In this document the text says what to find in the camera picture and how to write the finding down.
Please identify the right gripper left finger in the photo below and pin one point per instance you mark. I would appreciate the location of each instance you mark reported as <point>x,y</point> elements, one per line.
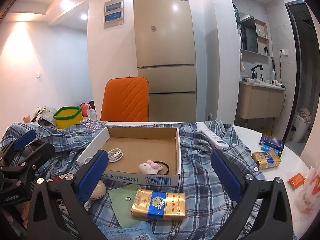
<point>89,174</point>

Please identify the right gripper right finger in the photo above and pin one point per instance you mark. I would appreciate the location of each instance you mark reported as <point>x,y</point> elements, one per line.
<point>229,175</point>

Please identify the green cloth pouch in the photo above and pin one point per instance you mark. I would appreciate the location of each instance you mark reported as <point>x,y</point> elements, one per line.
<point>121,201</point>

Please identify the pink plush hair clip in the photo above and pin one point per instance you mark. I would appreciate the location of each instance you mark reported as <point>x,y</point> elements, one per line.
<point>150,168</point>

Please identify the gold blue cigarette pack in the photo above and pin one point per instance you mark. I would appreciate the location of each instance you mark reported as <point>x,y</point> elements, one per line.
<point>158,205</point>

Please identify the blue tissue packet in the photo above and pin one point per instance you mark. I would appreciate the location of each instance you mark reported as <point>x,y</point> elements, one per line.
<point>140,231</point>

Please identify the left hand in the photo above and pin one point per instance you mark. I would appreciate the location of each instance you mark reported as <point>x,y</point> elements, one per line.
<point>20,215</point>

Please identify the white remote control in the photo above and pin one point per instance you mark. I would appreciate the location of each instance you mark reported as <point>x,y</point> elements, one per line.
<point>215,139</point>

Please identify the pink cup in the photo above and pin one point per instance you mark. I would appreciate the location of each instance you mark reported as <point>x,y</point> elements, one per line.
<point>26,119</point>

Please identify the blue plaid shirt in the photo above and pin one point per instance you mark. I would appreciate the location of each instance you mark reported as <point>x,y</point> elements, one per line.
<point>207,204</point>

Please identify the dark blue box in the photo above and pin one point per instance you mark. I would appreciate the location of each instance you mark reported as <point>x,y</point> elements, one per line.
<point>269,144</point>

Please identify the beige bag pile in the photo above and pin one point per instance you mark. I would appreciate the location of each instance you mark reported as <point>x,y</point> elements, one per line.
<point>44,116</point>

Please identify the cardboard tray box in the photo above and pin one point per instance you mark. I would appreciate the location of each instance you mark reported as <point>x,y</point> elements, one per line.
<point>138,145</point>

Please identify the yellow basket green rim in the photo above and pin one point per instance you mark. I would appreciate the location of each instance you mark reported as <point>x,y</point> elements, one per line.
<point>67,116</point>

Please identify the orange small packet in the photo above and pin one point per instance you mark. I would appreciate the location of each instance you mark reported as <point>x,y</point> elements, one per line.
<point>297,180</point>

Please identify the bathroom vanity cabinet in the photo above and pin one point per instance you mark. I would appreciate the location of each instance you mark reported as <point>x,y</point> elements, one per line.
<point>259,101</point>

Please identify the orange quilted chair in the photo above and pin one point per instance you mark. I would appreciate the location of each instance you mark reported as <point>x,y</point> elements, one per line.
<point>126,99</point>

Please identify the black faucet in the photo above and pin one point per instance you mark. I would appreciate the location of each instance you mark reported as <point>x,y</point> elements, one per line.
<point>253,70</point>

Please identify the beige refrigerator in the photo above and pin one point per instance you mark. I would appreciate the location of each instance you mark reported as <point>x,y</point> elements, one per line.
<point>165,51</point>

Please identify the bathroom mirror cabinet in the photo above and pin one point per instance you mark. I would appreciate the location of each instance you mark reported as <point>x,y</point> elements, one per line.
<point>253,34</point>

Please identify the wall electrical panel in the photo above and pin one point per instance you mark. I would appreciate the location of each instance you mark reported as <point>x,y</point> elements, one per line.
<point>113,13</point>

